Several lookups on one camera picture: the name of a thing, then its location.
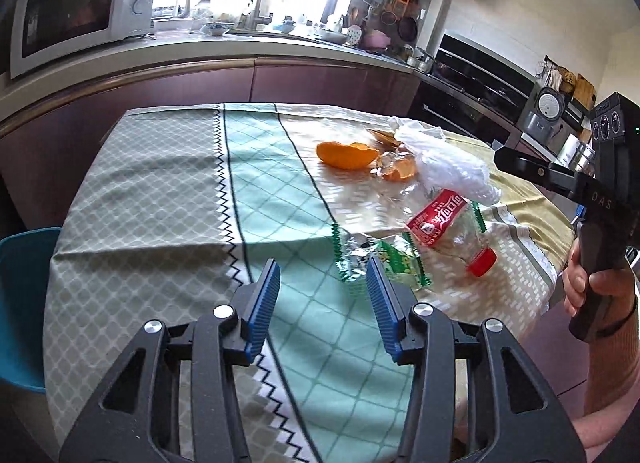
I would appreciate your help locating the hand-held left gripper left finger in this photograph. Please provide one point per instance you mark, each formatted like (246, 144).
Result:
(262, 304)

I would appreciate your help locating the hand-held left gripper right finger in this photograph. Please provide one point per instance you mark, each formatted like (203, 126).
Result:
(380, 304)

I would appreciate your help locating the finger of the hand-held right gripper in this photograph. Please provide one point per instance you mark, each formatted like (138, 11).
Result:
(540, 172)

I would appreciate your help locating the green snack wrapper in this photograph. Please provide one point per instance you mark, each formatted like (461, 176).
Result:
(395, 258)

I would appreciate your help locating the red label plastic bottle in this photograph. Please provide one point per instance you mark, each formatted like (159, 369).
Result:
(440, 218)

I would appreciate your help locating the blue trash bin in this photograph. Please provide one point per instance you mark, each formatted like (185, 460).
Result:
(25, 313)

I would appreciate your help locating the person's right forearm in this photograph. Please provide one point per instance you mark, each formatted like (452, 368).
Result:
(612, 373)

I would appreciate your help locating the person's right hand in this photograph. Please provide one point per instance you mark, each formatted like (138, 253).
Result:
(575, 278)

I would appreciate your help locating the grey rice cooker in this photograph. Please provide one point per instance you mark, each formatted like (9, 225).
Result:
(542, 115)

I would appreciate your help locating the wooden cutting board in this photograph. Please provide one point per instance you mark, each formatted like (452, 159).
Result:
(585, 87)

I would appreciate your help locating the black built-in stove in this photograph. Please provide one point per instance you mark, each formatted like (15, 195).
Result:
(475, 73)

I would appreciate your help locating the green patterned tablecloth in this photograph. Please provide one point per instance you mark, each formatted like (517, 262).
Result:
(165, 223)

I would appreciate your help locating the small orange peel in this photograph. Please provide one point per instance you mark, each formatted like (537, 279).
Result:
(400, 170)

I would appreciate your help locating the large orange peel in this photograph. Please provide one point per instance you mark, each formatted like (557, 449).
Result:
(345, 155)

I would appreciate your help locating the brown crumpled scrap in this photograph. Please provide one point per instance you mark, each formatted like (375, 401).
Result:
(382, 137)

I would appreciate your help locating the hanging dark pan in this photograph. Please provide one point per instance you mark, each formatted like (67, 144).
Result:
(408, 29)

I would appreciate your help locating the pink bowl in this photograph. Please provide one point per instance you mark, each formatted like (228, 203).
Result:
(375, 40)

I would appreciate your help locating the mauve kitchen cabinet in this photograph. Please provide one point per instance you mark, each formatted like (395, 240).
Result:
(300, 83)

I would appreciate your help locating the white dotted cup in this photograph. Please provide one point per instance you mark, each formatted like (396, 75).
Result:
(354, 36)

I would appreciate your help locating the small patterned bowl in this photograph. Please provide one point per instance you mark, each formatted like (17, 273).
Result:
(218, 30)

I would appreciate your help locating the kitchen faucet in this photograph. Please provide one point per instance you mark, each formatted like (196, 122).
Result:
(260, 5)

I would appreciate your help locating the glass kettle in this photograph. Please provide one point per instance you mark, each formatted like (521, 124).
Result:
(170, 5)

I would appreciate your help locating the white microwave oven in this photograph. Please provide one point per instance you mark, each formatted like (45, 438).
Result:
(70, 13)

